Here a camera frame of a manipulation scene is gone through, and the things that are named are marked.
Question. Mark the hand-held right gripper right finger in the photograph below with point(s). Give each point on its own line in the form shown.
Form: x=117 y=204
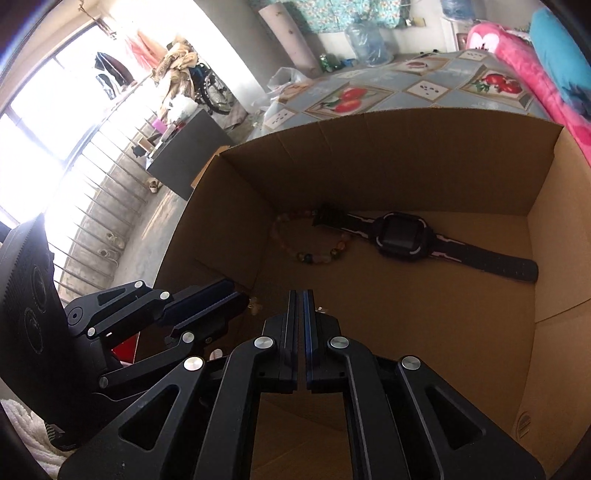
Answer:
x=311 y=350

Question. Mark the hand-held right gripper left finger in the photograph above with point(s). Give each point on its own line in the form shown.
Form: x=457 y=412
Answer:
x=288 y=350

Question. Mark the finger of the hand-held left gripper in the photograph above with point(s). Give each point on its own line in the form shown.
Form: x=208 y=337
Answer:
x=207 y=295
x=203 y=325

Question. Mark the brown cardboard box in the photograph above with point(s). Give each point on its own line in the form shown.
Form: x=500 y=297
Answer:
x=415 y=323

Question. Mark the black smartwatch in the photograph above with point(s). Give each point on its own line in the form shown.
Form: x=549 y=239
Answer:
x=397 y=233

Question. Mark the red plastic item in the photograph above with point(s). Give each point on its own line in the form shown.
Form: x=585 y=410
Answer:
x=127 y=350

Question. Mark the white shoes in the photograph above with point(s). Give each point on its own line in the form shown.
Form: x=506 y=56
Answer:
x=154 y=185

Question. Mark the white fleece cloth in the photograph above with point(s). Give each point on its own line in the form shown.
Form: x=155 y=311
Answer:
x=23 y=434

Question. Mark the black side table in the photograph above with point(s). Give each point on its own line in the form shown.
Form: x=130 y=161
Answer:
x=189 y=152

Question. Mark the bicycle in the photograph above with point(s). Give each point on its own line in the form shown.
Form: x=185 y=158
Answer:
x=217 y=92

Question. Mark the white plastic bag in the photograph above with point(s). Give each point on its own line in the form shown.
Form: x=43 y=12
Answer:
x=288 y=81

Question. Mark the beige hanging cloth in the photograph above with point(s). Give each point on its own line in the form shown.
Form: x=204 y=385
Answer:
x=178 y=62

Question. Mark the dark hanging jacket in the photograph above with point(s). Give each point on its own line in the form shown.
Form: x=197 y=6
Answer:
x=110 y=74

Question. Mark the pink hanging garment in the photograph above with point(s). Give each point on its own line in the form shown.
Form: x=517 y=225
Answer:
x=141 y=48

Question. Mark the beige rolled mat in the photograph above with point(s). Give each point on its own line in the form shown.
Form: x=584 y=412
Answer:
x=291 y=41

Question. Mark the blue water jug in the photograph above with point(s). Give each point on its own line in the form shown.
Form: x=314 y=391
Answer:
x=369 y=44
x=457 y=8

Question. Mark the teal floral curtain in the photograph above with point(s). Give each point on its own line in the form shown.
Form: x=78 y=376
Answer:
x=351 y=11

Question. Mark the pink fleece blanket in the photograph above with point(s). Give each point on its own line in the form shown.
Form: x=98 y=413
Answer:
x=521 y=60

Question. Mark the teal printed blanket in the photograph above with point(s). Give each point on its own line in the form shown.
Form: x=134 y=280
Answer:
x=558 y=50

